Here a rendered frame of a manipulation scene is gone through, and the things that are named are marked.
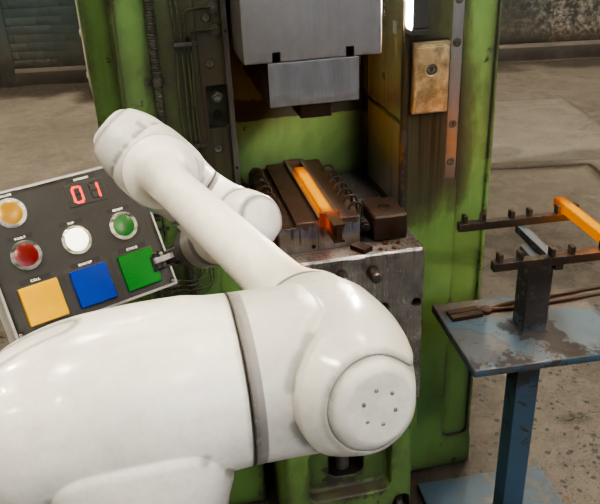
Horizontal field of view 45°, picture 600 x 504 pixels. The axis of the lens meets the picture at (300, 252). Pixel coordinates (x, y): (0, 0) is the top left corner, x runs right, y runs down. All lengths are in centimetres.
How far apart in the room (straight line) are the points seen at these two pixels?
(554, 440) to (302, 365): 219
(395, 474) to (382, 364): 167
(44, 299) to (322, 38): 77
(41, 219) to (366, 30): 77
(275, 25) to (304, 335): 111
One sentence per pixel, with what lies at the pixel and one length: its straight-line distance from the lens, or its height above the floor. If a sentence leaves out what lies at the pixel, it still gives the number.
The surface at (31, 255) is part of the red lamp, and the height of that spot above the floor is 109.
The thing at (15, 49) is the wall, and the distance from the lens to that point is 798.
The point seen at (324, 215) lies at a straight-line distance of 168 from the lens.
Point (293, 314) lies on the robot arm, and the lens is 51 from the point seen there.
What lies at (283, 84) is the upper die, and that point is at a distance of 158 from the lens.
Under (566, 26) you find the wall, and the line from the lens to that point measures 814.
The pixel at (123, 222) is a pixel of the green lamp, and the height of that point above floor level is 110.
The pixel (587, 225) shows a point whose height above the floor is 97.
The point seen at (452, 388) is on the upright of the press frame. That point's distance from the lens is 230.
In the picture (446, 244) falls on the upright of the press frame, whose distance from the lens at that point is 201.
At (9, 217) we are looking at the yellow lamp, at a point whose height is 116.
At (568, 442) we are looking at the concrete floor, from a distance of 266.
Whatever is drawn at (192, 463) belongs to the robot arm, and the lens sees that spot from 51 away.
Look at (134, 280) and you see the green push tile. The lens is 150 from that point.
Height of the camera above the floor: 169
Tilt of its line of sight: 27 degrees down
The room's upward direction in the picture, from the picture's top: 3 degrees counter-clockwise
